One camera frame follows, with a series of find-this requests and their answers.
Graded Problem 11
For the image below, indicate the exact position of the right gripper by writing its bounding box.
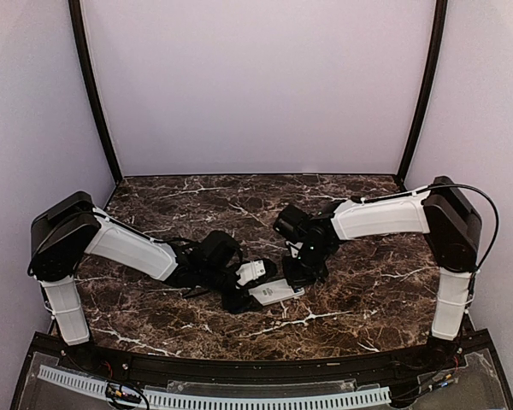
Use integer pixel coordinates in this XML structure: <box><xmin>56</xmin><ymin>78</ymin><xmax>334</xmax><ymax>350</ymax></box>
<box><xmin>281</xmin><ymin>243</ymin><xmax>330</xmax><ymax>289</ymax></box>

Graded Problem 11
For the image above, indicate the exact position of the white remote control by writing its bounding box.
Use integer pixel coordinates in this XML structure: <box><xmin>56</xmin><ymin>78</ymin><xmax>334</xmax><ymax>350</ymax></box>
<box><xmin>249</xmin><ymin>278</ymin><xmax>305</xmax><ymax>307</ymax></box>

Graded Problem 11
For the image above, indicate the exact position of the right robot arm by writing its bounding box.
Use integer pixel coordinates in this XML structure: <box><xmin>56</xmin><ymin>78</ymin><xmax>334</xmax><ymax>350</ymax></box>
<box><xmin>273</xmin><ymin>176</ymin><xmax>500</xmax><ymax>371</ymax></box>

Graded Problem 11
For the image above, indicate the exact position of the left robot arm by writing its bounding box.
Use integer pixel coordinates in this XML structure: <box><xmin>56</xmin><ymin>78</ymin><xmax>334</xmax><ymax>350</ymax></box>
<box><xmin>27</xmin><ymin>191</ymin><xmax>267</xmax><ymax>372</ymax></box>

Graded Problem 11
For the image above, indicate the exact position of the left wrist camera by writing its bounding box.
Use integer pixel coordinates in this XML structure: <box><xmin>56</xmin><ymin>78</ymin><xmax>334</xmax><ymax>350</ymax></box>
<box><xmin>236</xmin><ymin>259</ymin><xmax>278</xmax><ymax>289</ymax></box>

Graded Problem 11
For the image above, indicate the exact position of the white cable duct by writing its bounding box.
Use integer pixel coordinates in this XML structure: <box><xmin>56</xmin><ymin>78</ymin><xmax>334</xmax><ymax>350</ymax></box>
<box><xmin>38</xmin><ymin>365</ymin><xmax>391</xmax><ymax>410</ymax></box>

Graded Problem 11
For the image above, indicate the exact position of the black front rail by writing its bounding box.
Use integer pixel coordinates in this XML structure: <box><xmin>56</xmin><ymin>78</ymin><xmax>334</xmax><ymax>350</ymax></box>
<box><xmin>29</xmin><ymin>330</ymin><xmax>492</xmax><ymax>385</ymax></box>

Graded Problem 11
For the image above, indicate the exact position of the right black frame post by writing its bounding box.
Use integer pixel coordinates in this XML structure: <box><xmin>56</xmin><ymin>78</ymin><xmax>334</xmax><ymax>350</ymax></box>
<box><xmin>394</xmin><ymin>0</ymin><xmax>448</xmax><ymax>190</ymax></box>

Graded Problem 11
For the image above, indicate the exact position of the black frame post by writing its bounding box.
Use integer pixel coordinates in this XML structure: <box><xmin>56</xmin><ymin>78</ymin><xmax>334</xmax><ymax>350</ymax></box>
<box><xmin>394</xmin><ymin>0</ymin><xmax>448</xmax><ymax>190</ymax></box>
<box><xmin>68</xmin><ymin>0</ymin><xmax>123</xmax><ymax>185</ymax></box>

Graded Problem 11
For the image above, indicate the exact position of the left black frame post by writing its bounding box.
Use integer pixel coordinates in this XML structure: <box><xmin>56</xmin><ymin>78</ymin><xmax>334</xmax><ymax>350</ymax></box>
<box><xmin>68</xmin><ymin>0</ymin><xmax>123</xmax><ymax>185</ymax></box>

